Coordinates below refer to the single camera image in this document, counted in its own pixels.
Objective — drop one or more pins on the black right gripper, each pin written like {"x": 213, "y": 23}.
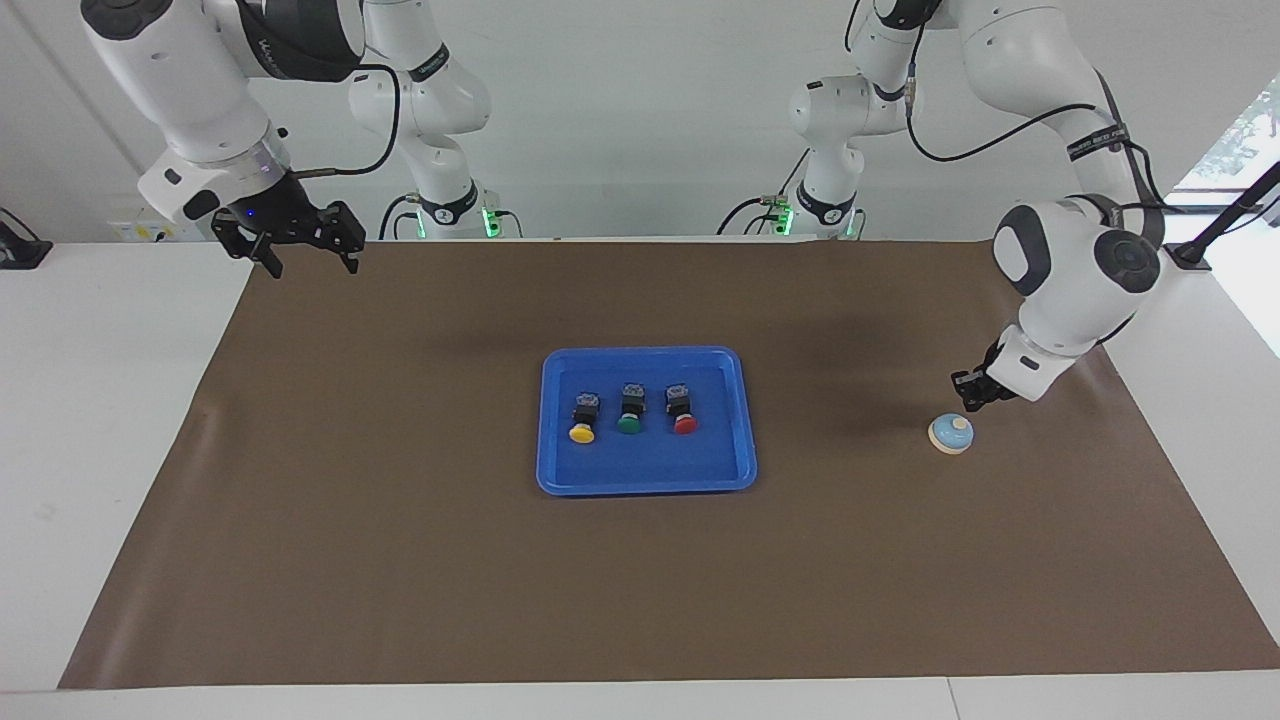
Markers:
{"x": 280, "y": 213}

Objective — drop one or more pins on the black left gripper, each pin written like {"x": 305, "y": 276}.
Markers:
{"x": 995, "y": 365}

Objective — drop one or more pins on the red push button switch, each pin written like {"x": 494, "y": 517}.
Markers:
{"x": 685, "y": 424}

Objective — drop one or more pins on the green push button switch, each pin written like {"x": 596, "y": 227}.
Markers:
{"x": 629, "y": 424}

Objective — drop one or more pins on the yellow push button switch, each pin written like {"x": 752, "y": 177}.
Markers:
{"x": 582, "y": 433}

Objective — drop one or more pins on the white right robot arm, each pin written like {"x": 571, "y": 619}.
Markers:
{"x": 180, "y": 80}

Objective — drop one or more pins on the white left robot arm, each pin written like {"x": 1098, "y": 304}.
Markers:
{"x": 1070, "y": 290}

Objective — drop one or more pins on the blue plastic tray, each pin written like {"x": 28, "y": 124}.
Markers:
{"x": 650, "y": 465}

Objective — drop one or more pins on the white power box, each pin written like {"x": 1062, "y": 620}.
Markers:
{"x": 125, "y": 230}

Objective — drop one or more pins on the black tripod stand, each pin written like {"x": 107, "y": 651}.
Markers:
{"x": 1188, "y": 256}

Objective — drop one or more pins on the black clamp stand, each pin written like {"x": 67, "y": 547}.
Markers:
{"x": 25, "y": 252}

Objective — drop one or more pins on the brown table mat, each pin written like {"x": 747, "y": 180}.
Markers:
{"x": 400, "y": 580}

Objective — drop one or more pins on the bright window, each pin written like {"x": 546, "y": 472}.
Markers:
{"x": 1240, "y": 140}

